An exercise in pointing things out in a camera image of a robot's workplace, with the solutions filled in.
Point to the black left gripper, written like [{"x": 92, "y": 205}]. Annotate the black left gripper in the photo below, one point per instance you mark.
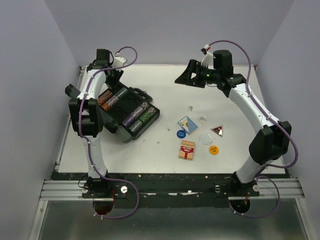
[{"x": 118, "y": 75}]

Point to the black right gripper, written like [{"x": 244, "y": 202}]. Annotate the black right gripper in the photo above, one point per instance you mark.
[{"x": 193, "y": 66}]

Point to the blue green poker chip stack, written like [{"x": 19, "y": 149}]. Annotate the blue green poker chip stack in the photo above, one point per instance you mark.
[{"x": 122, "y": 92}]

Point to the brown white poker chip stack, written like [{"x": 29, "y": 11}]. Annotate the brown white poker chip stack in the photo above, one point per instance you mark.
[{"x": 110, "y": 102}]

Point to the black poker chip case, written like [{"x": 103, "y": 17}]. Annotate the black poker chip case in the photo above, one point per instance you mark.
[{"x": 112, "y": 118}]

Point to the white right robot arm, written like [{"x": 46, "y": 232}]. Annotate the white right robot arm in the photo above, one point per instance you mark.
[{"x": 271, "y": 139}]

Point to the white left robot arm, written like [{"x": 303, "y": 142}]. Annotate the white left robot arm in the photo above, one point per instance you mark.
[{"x": 97, "y": 170}]

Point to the purple chip row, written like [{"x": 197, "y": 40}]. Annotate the purple chip row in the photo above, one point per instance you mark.
[{"x": 135, "y": 114}]

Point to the blue playing card deck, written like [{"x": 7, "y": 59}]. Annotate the blue playing card deck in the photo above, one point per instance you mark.
[{"x": 188, "y": 125}]

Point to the green blue chip row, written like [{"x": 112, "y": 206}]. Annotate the green blue chip row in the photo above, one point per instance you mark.
[{"x": 142, "y": 120}]

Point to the blue small blind button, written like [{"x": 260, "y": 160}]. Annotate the blue small blind button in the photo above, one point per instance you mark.
[{"x": 181, "y": 134}]

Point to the red triangular plaque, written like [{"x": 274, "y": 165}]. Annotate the red triangular plaque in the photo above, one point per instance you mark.
[{"x": 218, "y": 130}]

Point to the clear round dealer button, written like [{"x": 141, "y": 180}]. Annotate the clear round dealer button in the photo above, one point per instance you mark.
[{"x": 205, "y": 139}]

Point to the red playing card deck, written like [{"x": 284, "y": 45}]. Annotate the red playing card deck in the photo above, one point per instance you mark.
[{"x": 186, "y": 150}]

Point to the orange big blind button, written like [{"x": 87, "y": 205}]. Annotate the orange big blind button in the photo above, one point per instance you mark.
[{"x": 214, "y": 150}]

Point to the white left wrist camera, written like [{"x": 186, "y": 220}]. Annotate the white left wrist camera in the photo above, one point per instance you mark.
[{"x": 119, "y": 61}]

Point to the black mounting rail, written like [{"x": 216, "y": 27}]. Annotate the black mounting rail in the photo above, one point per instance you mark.
[{"x": 151, "y": 190}]

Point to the aluminium frame rail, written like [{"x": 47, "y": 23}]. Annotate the aluminium frame rail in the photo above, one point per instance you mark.
[{"x": 288, "y": 188}]

